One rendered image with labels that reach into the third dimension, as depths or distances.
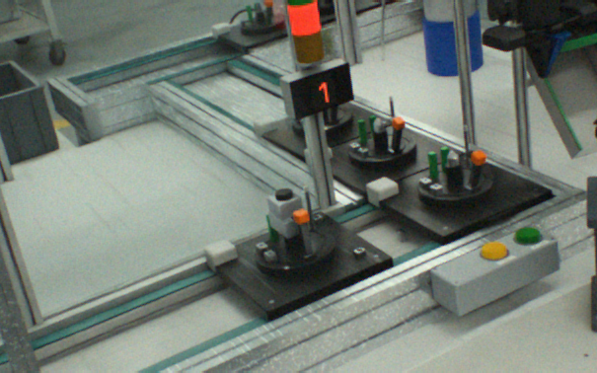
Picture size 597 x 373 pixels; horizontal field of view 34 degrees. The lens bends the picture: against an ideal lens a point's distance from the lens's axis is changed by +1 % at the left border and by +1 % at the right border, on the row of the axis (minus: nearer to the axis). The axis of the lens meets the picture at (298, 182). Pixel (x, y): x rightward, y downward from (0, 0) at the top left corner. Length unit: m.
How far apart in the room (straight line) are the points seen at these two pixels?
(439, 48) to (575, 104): 0.84
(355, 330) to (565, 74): 0.68
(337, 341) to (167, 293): 0.33
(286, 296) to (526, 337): 0.38
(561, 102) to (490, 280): 0.46
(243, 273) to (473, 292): 0.38
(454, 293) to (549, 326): 0.17
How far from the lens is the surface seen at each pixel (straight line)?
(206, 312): 1.67
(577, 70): 1.95
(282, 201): 1.60
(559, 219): 1.75
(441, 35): 2.68
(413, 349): 1.59
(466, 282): 1.56
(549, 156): 2.19
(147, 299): 1.69
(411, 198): 1.81
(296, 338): 1.51
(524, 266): 1.63
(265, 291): 1.59
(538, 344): 1.59
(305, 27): 1.67
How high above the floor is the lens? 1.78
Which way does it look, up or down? 25 degrees down
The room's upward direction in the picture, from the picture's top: 10 degrees counter-clockwise
